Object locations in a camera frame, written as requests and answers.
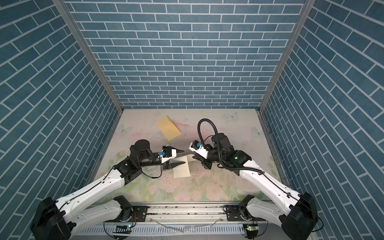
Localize yellow envelope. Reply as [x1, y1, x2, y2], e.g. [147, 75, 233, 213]
[155, 117, 182, 142]

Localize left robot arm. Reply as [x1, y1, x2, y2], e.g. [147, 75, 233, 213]
[30, 140, 182, 240]

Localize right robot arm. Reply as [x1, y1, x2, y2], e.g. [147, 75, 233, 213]
[189, 133, 320, 240]

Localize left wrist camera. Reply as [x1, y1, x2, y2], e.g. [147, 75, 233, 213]
[159, 146, 177, 159]

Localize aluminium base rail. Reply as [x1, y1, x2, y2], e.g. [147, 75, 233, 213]
[71, 202, 313, 226]

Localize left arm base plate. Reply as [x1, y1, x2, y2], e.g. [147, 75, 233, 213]
[119, 206, 149, 223]

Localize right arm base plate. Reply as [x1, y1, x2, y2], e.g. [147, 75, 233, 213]
[223, 205, 255, 222]

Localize white slotted cable duct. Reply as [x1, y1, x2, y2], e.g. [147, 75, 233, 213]
[78, 224, 245, 237]

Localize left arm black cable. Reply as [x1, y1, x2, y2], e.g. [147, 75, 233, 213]
[59, 161, 164, 211]

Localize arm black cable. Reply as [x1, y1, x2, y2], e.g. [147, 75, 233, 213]
[59, 161, 164, 211]
[197, 118, 325, 233]

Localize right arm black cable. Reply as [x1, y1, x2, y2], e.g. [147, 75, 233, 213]
[197, 118, 325, 233]

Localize left corner aluminium post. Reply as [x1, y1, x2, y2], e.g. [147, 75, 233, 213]
[52, 0, 124, 114]

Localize corner aluminium post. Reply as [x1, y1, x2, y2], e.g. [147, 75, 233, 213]
[259, 0, 316, 113]
[52, 0, 124, 114]

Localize right corner aluminium post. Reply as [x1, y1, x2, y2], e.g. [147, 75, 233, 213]
[259, 0, 316, 113]

